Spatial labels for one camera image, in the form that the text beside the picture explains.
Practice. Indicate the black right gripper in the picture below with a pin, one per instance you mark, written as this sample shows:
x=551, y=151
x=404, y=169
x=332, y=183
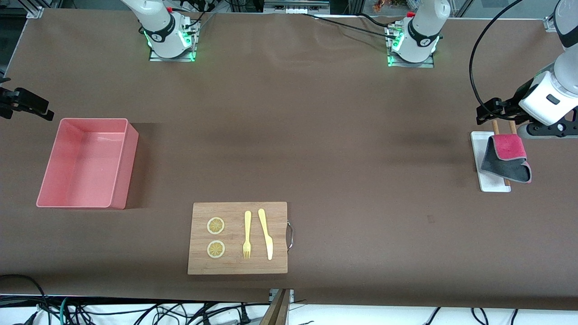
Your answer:
x=18, y=100

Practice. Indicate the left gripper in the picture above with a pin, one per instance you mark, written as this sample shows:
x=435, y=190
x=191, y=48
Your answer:
x=510, y=108

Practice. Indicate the red and grey cloth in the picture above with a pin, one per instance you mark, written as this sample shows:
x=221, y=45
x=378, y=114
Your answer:
x=505, y=169

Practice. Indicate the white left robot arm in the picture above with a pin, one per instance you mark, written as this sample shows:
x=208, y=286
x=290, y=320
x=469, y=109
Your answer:
x=422, y=45

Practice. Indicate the white rack base tray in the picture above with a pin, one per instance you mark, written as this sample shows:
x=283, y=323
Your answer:
x=479, y=141

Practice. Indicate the pink plastic bin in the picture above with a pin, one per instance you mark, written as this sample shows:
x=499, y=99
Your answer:
x=90, y=158

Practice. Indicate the colourful toy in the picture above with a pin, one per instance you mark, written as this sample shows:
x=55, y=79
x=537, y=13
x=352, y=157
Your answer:
x=380, y=5

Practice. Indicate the lemon slice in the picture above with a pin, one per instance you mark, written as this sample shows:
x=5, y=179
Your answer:
x=216, y=249
x=216, y=225

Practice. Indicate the white power strip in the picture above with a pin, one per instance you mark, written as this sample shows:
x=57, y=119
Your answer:
x=293, y=8

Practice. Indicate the yellow plastic fork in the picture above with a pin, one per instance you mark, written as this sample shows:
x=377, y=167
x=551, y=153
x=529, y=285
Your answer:
x=247, y=225

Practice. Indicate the wooden cutting board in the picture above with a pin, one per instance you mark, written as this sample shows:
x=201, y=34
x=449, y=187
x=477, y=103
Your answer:
x=235, y=266

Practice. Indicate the yellow plastic knife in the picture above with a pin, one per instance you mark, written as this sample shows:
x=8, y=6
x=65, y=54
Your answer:
x=266, y=234

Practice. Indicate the black power plug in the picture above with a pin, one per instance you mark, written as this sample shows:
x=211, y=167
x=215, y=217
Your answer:
x=244, y=316

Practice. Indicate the wooden plank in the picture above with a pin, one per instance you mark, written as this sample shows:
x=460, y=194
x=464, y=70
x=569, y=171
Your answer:
x=276, y=311

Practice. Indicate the aluminium frame corner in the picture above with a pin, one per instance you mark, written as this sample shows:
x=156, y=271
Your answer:
x=548, y=22
x=35, y=11

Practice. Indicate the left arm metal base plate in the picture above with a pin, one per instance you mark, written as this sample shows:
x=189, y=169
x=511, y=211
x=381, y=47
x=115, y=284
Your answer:
x=393, y=63

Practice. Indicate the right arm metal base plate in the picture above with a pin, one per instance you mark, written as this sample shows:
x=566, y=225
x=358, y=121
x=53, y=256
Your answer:
x=156, y=58

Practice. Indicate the small metal bracket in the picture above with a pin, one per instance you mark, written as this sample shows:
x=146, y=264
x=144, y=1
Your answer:
x=291, y=295

